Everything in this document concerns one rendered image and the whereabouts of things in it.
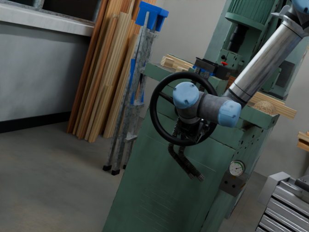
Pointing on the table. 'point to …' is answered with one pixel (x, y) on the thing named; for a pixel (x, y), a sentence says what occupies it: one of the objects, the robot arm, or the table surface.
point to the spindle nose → (237, 37)
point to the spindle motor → (250, 13)
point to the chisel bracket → (234, 60)
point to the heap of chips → (265, 107)
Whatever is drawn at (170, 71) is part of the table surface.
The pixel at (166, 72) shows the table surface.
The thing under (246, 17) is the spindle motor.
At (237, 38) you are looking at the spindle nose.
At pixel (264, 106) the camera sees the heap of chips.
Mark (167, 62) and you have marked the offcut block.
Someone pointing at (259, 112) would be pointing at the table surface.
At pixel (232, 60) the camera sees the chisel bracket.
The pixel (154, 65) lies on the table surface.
